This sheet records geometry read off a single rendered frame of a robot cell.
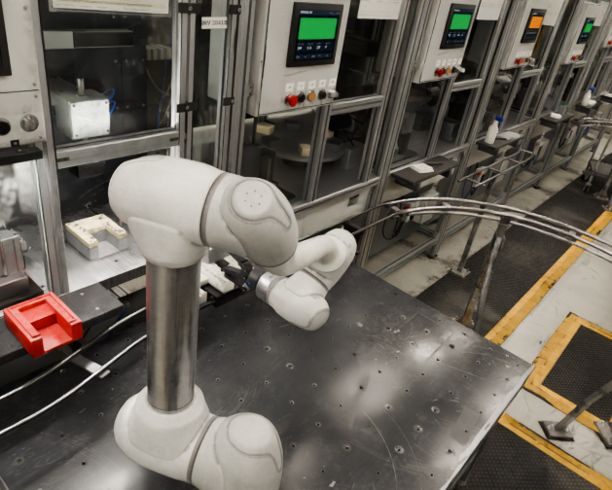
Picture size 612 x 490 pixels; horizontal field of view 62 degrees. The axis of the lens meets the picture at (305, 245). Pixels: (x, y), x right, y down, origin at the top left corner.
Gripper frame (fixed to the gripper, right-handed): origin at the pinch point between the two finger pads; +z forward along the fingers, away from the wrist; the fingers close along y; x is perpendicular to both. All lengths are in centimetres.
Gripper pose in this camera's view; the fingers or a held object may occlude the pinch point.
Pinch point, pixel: (218, 251)
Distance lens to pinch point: 155.4
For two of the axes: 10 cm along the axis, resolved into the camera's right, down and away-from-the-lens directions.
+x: -6.5, 3.0, -7.0
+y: 1.4, -8.5, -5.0
